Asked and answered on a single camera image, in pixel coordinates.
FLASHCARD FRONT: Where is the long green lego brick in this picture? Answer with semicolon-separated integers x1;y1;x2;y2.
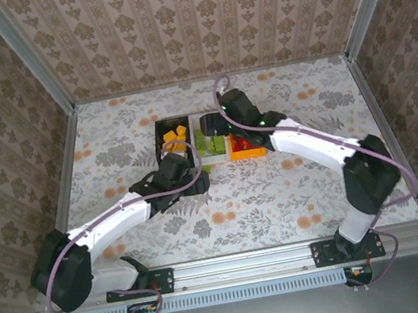
211;134;229;155

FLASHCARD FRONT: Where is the black plastic bin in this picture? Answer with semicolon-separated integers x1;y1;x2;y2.
150;114;199;174

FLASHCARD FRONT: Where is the white plastic bin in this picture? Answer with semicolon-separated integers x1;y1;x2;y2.
187;109;231;167

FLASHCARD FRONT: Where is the orange plastic bin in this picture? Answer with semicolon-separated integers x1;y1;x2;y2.
224;127;268;163

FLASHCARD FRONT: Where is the floral printed tablecloth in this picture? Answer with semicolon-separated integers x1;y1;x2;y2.
44;46;418;281

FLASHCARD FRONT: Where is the aluminium frame rail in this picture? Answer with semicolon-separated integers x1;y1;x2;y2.
344;45;418;227
72;52;350;107
35;104;97;238

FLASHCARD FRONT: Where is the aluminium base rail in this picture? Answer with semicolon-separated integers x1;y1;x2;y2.
147;241;321;296

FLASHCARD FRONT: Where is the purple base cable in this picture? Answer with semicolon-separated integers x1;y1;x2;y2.
338;224;407;294
107;284;165;313

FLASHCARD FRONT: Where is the slotted white cable duct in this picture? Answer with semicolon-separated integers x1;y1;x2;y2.
68;266;350;313

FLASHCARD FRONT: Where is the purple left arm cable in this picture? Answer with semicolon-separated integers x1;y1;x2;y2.
24;136;224;313

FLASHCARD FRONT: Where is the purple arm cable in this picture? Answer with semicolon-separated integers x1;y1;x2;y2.
210;46;418;237
24;136;224;313

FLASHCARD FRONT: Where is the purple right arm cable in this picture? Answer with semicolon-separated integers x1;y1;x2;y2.
210;46;418;237

